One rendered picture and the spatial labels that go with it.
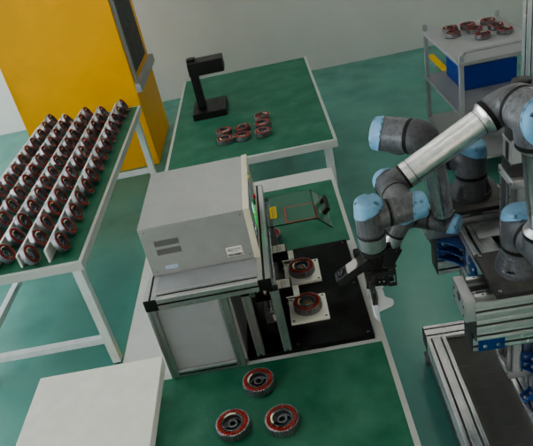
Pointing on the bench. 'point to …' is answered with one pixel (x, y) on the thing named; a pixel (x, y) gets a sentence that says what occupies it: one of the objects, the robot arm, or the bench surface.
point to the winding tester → (198, 217)
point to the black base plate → (351, 303)
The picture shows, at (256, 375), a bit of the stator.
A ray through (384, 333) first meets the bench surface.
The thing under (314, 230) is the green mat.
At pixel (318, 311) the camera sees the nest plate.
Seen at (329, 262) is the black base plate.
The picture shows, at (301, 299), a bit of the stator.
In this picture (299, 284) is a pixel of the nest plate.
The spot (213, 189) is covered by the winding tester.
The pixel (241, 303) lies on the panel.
